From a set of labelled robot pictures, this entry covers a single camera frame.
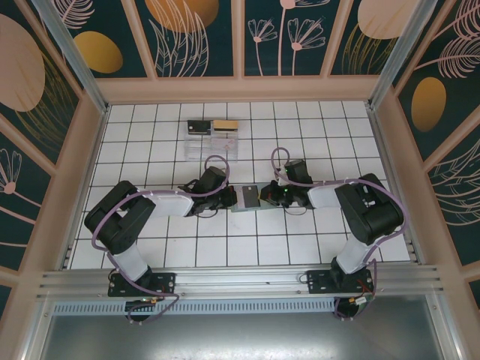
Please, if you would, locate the black VIP card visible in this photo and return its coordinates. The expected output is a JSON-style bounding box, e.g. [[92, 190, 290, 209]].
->
[[241, 184, 261, 209]]

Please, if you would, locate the green leather card holder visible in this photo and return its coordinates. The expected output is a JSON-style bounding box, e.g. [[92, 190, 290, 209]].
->
[[230, 182, 277, 214]]

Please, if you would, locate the clear acrylic card organizer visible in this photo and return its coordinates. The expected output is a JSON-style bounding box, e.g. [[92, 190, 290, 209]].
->
[[183, 118, 241, 164]]

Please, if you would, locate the white card pink blossom print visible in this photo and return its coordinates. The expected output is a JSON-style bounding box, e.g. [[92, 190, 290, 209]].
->
[[210, 135, 239, 153]]

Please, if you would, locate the gold card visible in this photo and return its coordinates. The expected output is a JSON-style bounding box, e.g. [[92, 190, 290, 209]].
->
[[212, 119, 239, 132]]

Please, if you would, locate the grey metal sheet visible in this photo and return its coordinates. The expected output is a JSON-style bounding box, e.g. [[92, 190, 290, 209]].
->
[[37, 294, 464, 360]]

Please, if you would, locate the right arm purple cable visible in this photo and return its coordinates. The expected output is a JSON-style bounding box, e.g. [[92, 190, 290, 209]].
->
[[271, 146, 408, 323]]

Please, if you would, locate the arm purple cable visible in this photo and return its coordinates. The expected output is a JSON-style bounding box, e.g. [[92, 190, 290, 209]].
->
[[271, 146, 408, 323], [91, 154, 231, 326]]

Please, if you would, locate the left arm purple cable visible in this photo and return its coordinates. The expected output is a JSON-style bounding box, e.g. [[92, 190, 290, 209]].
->
[[91, 154, 231, 326]]

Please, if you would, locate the aluminium mounting rail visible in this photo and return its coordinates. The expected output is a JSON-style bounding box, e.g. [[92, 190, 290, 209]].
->
[[35, 263, 446, 301]]

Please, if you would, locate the aluminium side rail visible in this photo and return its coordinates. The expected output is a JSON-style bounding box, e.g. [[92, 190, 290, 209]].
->
[[59, 104, 112, 272], [364, 100, 423, 266]]

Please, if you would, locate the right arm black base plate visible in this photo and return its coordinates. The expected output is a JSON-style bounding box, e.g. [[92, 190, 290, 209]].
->
[[306, 268, 376, 296]]

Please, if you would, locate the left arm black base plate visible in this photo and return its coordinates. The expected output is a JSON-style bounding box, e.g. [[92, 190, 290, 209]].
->
[[107, 271, 177, 298]]

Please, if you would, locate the grey slotted cable duct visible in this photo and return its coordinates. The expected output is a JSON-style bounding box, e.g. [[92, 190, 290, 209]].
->
[[52, 298, 338, 317]]

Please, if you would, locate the aluminium corner post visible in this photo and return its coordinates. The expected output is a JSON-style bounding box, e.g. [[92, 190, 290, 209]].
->
[[31, 0, 110, 116], [366, 0, 438, 110]]

